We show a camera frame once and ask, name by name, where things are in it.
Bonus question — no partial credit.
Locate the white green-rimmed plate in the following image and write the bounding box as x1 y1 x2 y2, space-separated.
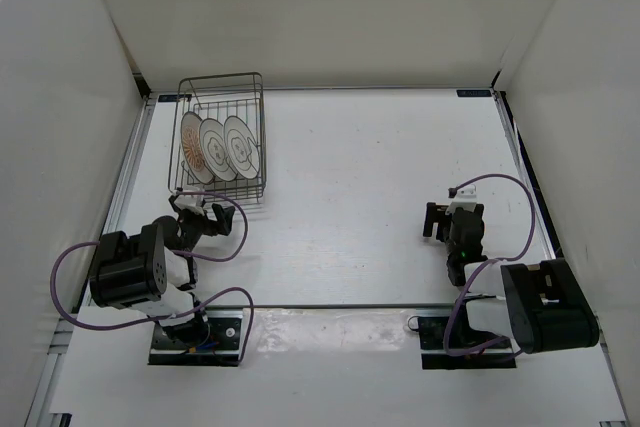
199 119 237 182
223 116 260 180

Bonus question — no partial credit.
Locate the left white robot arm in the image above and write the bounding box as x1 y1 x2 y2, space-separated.
89 195 236 347

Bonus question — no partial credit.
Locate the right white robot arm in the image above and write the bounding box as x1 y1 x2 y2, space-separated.
423 202 600 357

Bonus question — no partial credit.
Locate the orange sunburst pattern plate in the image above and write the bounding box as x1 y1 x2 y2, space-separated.
180 112 214 185

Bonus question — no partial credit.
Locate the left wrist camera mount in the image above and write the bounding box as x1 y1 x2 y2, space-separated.
169 191 205 215

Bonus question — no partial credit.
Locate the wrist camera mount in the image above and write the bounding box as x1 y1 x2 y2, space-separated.
169 191 205 215
446 184 477 215

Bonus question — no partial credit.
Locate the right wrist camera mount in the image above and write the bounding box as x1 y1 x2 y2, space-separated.
446 184 477 215

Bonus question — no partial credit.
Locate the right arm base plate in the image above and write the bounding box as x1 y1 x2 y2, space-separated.
407 315 516 371

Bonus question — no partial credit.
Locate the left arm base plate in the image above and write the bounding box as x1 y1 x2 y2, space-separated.
148 309 244 367

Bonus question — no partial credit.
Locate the metal wire dish rack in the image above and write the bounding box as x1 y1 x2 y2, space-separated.
159 72 267 202

